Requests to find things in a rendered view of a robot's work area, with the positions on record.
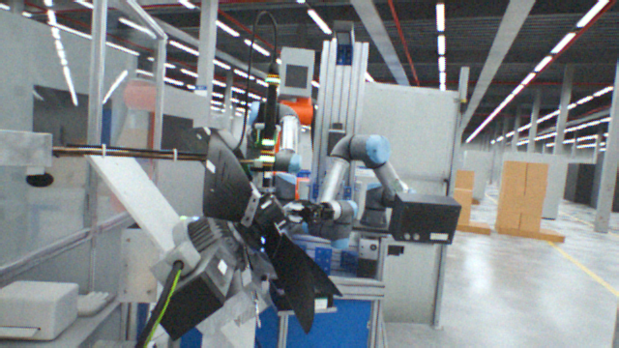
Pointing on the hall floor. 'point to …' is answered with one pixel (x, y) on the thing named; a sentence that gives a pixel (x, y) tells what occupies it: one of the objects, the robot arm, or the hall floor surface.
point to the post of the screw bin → (281, 331)
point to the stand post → (132, 315)
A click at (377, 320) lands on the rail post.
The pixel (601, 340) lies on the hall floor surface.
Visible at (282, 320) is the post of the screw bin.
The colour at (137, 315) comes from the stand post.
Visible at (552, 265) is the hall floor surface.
